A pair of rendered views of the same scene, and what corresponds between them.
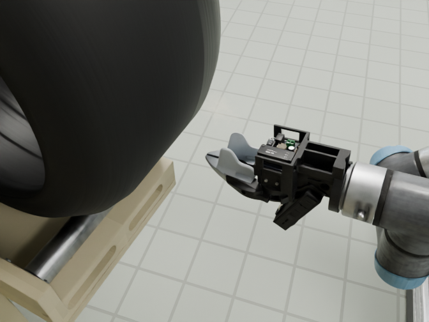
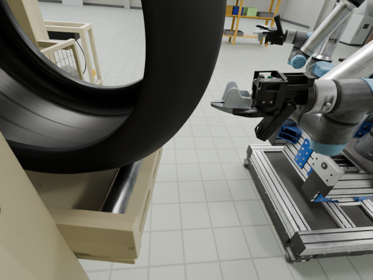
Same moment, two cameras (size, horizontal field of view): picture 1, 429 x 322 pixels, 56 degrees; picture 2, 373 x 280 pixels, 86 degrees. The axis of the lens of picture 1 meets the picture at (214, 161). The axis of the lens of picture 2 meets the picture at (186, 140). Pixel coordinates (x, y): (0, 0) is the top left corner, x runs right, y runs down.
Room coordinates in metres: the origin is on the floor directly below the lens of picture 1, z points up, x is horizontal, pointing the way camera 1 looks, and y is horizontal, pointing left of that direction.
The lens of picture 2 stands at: (0.07, 0.25, 1.24)
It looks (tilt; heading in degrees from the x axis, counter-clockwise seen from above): 38 degrees down; 333
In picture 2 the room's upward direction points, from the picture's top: 6 degrees clockwise
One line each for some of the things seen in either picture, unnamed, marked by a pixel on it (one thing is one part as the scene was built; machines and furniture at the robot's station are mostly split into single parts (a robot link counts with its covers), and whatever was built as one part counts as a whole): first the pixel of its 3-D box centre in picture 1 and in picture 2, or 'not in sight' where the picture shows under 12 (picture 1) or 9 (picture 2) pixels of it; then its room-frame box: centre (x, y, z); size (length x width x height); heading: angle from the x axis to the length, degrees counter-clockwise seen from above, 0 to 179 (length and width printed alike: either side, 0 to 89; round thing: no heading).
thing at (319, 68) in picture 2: not in sight; (320, 75); (0.81, -0.97, 0.88); 0.13 x 0.12 x 0.14; 137
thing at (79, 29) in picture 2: not in sight; (69, 60); (2.97, 0.51, 0.40); 0.60 x 0.35 x 0.80; 72
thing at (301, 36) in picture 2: not in sight; (302, 39); (1.00, -0.95, 1.04); 0.11 x 0.08 x 0.09; 46
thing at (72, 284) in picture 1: (106, 224); (135, 179); (0.43, 0.21, 0.83); 0.36 x 0.09 x 0.06; 153
